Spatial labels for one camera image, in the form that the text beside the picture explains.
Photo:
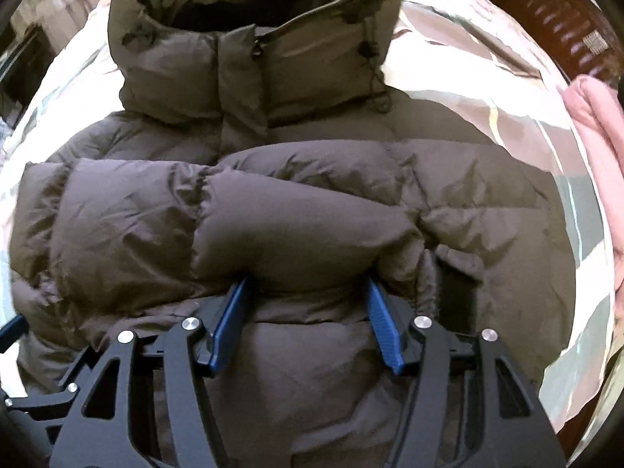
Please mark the plaid blanket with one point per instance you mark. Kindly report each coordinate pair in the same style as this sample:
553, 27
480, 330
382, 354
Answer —
463, 73

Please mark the dark wooden headboard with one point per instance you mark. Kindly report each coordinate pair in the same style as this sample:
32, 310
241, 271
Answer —
551, 19

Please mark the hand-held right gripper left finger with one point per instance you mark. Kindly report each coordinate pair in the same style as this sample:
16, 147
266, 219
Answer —
228, 324

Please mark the dark brown puffer jacket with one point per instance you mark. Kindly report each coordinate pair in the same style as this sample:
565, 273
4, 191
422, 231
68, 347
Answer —
302, 204

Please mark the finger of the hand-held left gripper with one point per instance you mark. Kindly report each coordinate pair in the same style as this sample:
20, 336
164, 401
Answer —
44, 397
10, 329

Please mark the pink folded blanket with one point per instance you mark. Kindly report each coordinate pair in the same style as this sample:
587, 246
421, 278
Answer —
599, 131

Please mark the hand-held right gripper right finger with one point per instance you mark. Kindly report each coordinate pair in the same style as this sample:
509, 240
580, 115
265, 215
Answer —
385, 331

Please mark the black desk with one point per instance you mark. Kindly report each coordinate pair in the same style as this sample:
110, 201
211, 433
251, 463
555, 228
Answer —
24, 73

